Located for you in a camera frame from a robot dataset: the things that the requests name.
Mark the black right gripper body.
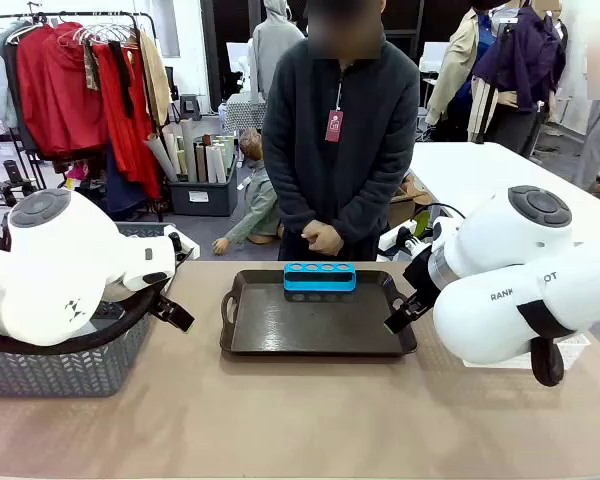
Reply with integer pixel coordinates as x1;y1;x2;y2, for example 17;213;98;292
403;247;439;302

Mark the person's left forearm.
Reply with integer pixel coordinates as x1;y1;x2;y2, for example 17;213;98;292
329;149;414;246

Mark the person's left hand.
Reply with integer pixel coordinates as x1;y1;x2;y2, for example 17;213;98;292
313;224;347;257

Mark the person's right hand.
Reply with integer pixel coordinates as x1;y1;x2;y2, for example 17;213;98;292
301;223;331;247

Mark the green plastic object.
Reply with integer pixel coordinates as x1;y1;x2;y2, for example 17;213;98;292
411;209;432;237

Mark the brown cardboard box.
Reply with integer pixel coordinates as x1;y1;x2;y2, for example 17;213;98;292
387;172;433;230

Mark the dark brown serving tray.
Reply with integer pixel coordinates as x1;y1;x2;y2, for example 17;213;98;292
219;269;419;357

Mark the blue test tube rack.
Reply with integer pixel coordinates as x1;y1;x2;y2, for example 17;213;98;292
283;262;357;305

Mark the grey plastic basket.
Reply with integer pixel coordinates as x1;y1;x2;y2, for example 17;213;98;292
113;222;179;242
0;294;155;399

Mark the grey storage box with rolls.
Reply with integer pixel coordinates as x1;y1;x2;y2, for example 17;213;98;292
144;118;240;218

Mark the white side table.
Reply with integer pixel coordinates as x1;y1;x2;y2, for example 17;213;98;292
408;142;600;247

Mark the person in dark fleece jacket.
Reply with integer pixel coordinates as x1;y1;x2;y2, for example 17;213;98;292
261;0;422;262

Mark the child mannequin in grey clothes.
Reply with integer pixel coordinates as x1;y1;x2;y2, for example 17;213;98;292
211;128;285;255

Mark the white plastic basket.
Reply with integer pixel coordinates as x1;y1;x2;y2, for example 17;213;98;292
462;332;592;372

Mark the red name badge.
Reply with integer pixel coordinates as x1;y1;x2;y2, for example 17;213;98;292
324;108;346;144

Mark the red hanging dress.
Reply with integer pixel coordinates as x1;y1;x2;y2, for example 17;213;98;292
91;43;162;200

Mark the mannequin in beige coat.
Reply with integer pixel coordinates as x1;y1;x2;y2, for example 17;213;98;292
425;5;501;142

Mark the mannequin in purple shirt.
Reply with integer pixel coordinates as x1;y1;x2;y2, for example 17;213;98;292
471;3;567;115

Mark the beige hanging garment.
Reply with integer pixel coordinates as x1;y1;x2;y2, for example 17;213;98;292
137;28;172;127

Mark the black hanging scarf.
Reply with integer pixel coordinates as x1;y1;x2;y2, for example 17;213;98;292
107;40;137;120

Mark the red hanging jacket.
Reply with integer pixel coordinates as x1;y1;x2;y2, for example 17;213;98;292
16;21;110;157

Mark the mannequin in grey hoodie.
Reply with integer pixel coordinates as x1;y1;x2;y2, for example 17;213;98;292
251;0;307;104

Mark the black clothes rack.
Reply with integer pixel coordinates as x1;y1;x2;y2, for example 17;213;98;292
0;9;164;224

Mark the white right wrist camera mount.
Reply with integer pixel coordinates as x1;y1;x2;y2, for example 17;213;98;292
402;215;462;254

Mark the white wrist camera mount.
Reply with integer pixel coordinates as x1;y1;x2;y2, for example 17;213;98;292
165;231;202;262
402;215;462;254

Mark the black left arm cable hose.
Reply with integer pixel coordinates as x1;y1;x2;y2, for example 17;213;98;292
0;275;177;357

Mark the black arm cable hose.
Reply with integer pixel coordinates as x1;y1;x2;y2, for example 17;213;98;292
0;275;177;357
516;299;577;387

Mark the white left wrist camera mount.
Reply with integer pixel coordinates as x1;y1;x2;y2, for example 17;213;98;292
165;231;202;262

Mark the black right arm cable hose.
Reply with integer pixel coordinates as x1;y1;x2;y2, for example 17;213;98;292
516;299;577;387

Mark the black camera tripod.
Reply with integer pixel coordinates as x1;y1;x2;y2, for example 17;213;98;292
0;159;39;207

